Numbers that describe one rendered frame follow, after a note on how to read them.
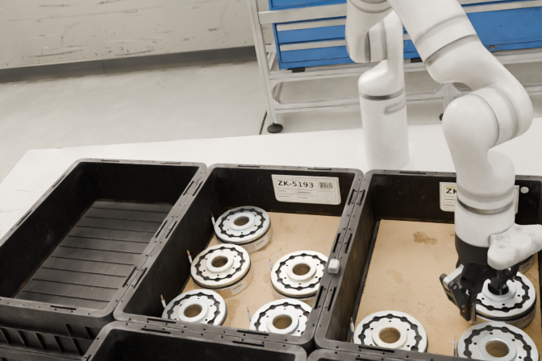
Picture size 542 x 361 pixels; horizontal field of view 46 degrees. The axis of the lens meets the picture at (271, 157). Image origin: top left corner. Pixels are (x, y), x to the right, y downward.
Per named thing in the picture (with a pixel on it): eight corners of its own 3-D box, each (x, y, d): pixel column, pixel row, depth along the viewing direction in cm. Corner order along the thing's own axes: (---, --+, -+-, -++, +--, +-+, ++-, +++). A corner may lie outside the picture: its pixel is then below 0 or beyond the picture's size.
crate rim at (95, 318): (81, 166, 133) (77, 157, 132) (212, 172, 123) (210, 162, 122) (-49, 307, 102) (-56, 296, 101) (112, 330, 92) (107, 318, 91)
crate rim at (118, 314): (212, 172, 123) (210, 162, 122) (366, 179, 113) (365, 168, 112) (112, 330, 92) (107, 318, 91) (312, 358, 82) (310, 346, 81)
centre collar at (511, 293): (481, 277, 96) (481, 274, 95) (515, 280, 94) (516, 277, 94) (479, 300, 92) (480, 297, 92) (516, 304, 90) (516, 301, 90)
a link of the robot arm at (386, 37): (397, 2, 123) (402, 80, 132) (348, 9, 124) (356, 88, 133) (405, 18, 115) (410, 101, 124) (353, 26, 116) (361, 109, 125)
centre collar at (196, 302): (188, 298, 102) (187, 296, 101) (214, 304, 100) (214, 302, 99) (172, 321, 98) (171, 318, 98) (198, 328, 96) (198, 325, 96)
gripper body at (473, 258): (487, 198, 89) (485, 250, 94) (439, 223, 86) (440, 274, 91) (529, 226, 83) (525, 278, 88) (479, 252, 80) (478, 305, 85)
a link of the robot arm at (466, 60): (553, 118, 73) (496, 16, 76) (493, 145, 71) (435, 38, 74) (519, 138, 80) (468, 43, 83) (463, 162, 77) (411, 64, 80)
